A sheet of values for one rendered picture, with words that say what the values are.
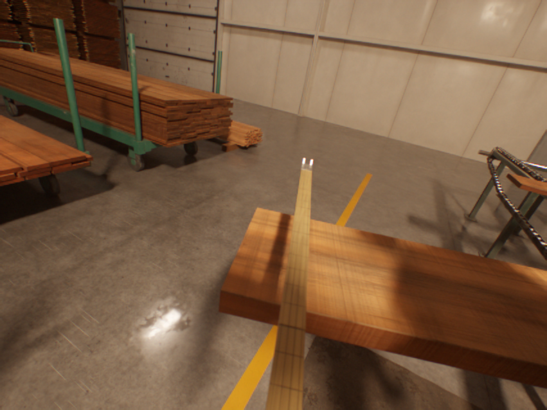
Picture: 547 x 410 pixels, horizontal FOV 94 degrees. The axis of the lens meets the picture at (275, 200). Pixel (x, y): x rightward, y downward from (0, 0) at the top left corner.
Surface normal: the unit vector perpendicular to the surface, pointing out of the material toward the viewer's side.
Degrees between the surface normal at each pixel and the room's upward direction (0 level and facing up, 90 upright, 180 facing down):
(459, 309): 0
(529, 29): 90
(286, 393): 1
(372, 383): 0
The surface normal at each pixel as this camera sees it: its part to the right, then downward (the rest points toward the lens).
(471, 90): -0.46, 0.29
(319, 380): 0.16, -0.87
